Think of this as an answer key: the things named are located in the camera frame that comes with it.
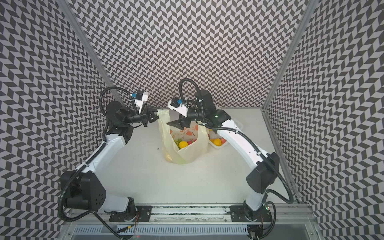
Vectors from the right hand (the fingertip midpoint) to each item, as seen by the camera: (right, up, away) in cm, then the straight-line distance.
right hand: (170, 119), depth 68 cm
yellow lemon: (+4, -14, +17) cm, 22 cm away
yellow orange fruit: (+24, -14, +24) cm, 37 cm away
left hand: (-1, +3, -3) cm, 4 cm away
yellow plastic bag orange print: (+12, -7, 0) cm, 14 cm away
